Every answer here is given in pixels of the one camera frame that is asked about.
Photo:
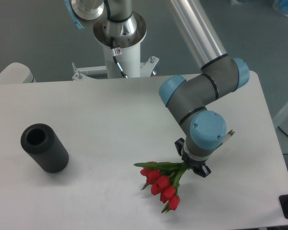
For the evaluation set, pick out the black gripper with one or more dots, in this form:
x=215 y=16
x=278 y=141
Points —
x=199 y=166

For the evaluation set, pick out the red tulip bouquet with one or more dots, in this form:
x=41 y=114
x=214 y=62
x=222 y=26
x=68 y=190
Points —
x=164 y=179

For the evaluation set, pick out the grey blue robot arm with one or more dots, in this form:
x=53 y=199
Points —
x=186 y=99

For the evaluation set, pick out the black ribbed cylindrical vase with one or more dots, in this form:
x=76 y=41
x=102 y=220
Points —
x=42 y=144

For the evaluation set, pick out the blue plastic bag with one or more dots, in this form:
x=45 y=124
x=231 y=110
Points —
x=281 y=6

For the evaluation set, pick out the white rounded side table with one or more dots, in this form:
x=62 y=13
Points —
x=16 y=73

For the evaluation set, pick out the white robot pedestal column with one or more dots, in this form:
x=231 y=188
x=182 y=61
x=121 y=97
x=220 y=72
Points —
x=121 y=42

